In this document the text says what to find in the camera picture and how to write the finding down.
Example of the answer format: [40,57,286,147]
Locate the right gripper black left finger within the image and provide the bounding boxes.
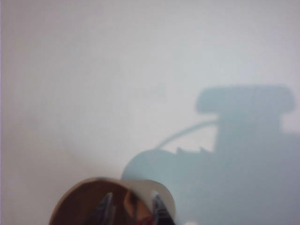
[92,193,116,225]

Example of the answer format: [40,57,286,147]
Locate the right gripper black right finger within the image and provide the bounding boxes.
[151,194,175,225]

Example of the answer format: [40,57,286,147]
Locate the brown paper cup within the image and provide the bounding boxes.
[48,176,177,225]

